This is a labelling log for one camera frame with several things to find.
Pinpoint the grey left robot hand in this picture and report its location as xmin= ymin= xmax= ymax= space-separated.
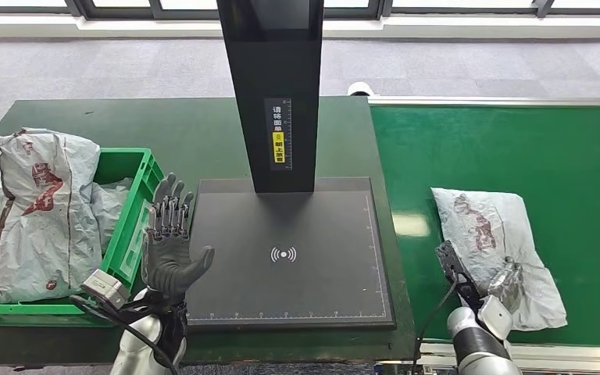
xmin=141 ymin=173 xmax=216 ymax=306

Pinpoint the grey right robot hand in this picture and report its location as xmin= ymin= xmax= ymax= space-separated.
xmin=486 ymin=257 xmax=523 ymax=314

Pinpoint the grey mailer bag red print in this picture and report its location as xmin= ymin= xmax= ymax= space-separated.
xmin=0 ymin=128 xmax=102 ymax=305
xmin=430 ymin=187 xmax=569 ymax=332
xmin=88 ymin=177 xmax=134 ymax=255

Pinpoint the black inbound scanner machine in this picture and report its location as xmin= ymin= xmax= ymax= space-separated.
xmin=183 ymin=0 xmax=397 ymax=332

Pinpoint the green conveyor belt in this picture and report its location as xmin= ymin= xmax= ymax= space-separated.
xmin=370 ymin=105 xmax=600 ymax=347

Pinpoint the green plastic crate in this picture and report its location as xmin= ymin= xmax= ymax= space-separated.
xmin=0 ymin=147 xmax=166 ymax=327

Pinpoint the white window sill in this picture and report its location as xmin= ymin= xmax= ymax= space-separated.
xmin=0 ymin=14 xmax=600 ymax=41

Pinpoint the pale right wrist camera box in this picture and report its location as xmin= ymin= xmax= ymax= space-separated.
xmin=435 ymin=240 xmax=482 ymax=312

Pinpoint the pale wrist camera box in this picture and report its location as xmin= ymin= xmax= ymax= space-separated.
xmin=80 ymin=269 xmax=131 ymax=310
xmin=435 ymin=240 xmax=482 ymax=312

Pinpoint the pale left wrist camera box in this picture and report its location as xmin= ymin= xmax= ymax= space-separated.
xmin=80 ymin=269 xmax=131 ymax=310

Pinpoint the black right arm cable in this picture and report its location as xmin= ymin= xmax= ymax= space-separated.
xmin=411 ymin=279 xmax=459 ymax=375

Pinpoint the aluminium conveyor frame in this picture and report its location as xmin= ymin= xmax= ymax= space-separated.
xmin=367 ymin=95 xmax=600 ymax=375

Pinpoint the dark window frame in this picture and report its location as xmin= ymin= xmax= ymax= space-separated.
xmin=0 ymin=0 xmax=600 ymax=20

